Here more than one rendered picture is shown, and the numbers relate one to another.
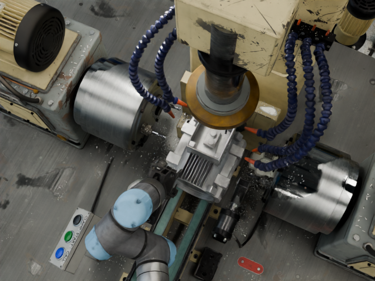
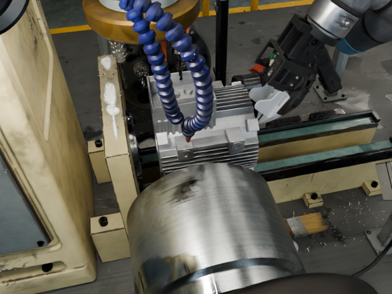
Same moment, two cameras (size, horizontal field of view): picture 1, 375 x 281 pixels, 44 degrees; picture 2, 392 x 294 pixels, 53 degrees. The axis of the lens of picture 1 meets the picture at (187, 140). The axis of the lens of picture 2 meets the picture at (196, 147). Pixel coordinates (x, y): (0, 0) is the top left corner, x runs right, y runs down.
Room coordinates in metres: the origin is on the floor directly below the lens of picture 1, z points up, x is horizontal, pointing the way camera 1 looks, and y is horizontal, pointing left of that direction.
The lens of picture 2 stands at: (0.77, 0.42, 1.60)
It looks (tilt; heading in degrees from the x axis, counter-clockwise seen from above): 46 degrees down; 231
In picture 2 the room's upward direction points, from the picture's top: 2 degrees counter-clockwise
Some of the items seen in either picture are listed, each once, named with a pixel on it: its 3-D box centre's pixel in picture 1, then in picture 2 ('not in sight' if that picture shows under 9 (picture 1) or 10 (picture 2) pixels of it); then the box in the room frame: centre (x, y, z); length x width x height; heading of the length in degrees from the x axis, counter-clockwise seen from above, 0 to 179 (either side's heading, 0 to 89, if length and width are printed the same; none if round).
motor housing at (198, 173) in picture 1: (205, 159); (201, 133); (0.38, -0.05, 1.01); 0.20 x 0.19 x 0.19; 151
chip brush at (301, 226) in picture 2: not in sight; (284, 229); (0.31, 0.16, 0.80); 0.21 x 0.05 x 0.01; 154
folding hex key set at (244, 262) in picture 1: (250, 265); not in sight; (0.07, -0.18, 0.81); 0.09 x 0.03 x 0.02; 62
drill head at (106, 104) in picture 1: (107, 97); (220, 289); (0.59, 0.24, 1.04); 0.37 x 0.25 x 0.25; 62
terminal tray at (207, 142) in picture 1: (211, 138); (181, 101); (0.41, -0.07, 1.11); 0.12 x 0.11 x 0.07; 151
